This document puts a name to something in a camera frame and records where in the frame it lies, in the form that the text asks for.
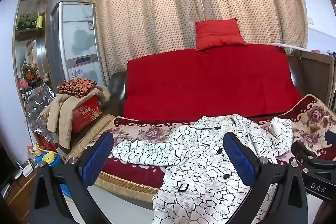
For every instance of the yellow bottle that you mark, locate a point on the yellow bottle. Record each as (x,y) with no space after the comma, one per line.
(40,20)

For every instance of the beige fur-trimmed coat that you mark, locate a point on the beige fur-trimmed coat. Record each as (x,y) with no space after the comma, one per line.
(64,119)

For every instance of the wooden shelf cabinet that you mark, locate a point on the wooden shelf cabinet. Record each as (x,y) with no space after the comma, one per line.
(43,56)

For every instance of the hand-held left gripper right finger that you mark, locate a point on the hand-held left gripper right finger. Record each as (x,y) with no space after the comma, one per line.
(239,158)

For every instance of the wooden low cabinet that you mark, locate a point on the wooden low cabinet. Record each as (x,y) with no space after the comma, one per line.
(21,195)

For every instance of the clear plastic sheet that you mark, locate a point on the clear plastic sheet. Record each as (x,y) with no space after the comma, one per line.
(36,103)

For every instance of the beige dotted curtain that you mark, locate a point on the beige dotted curtain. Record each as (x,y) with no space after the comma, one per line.
(157,3)

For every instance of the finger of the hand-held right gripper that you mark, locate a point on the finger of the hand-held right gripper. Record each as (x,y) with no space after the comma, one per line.
(331,138)
(302,150)

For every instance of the dark leather sofa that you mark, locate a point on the dark leather sofa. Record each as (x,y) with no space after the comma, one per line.
(115,87)

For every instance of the red bag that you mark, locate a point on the red bag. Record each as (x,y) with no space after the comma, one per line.
(46,142)

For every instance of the red cushion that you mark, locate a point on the red cushion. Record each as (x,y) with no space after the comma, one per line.
(219,35)

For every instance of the brown framed board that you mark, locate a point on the brown framed board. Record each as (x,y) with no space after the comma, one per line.
(312,74)

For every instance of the white ledge board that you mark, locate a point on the white ledge board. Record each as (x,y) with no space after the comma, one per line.
(288,46)

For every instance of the floral red beige blanket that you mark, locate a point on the floral red beige blanket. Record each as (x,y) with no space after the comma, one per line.
(309,119)

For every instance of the flower arrangement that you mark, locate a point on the flower arrangement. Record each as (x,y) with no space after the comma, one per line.
(30,74)

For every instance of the white black patterned coat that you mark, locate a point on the white black patterned coat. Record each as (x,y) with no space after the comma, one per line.
(199,161)

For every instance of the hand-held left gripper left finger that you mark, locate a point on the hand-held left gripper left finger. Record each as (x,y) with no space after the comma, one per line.
(97,158)

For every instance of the red sofa cover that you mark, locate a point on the red sofa cover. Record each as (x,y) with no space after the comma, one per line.
(197,82)

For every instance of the orange black patterned cloth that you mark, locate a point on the orange black patterned cloth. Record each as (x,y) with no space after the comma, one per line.
(77,87)

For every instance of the pink red ornament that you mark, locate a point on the pink red ornament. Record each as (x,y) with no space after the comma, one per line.
(23,83)

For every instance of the red cardboard box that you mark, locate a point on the red cardboard box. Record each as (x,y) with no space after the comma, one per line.
(86,113)

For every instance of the blue yellow container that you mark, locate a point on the blue yellow container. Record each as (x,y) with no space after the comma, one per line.
(51,159)

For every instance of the green ornament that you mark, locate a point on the green ornament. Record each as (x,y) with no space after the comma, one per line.
(27,20)

